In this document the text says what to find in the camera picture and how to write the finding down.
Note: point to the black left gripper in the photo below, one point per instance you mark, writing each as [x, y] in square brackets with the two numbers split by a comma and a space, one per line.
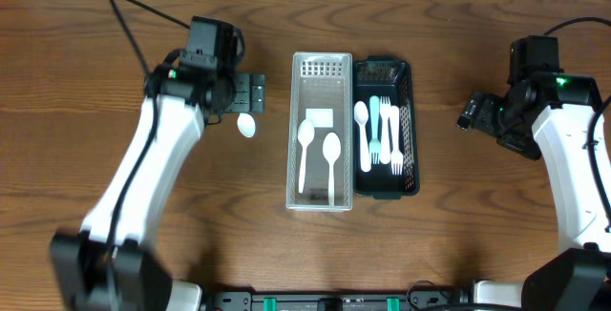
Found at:
[255, 93]

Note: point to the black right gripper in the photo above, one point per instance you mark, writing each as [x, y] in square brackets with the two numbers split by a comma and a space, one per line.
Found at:
[475, 112]

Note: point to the white plastic spoon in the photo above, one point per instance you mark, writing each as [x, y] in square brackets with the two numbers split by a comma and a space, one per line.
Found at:
[331, 152]
[361, 117]
[246, 125]

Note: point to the white plastic spoon lowest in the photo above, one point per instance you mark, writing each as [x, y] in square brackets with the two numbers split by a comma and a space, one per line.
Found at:
[305, 136]

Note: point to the white plastic fork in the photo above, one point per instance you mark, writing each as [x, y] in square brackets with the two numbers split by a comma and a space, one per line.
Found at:
[396, 156]
[374, 144]

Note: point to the white plastic fork hidden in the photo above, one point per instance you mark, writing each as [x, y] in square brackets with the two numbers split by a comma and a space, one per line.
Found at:
[385, 135]

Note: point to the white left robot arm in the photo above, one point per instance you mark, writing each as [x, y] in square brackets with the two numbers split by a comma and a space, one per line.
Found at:
[109, 264]

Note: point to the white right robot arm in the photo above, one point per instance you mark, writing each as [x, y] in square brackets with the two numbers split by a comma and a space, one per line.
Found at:
[555, 117]

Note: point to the clear plastic basket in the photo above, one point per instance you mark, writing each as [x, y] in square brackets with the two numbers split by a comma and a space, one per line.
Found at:
[321, 92]

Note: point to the black plastic basket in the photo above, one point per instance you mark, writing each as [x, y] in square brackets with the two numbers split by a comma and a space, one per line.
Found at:
[381, 75]

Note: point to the black rail with green clips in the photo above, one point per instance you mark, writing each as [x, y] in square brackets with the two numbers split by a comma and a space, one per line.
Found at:
[420, 296]

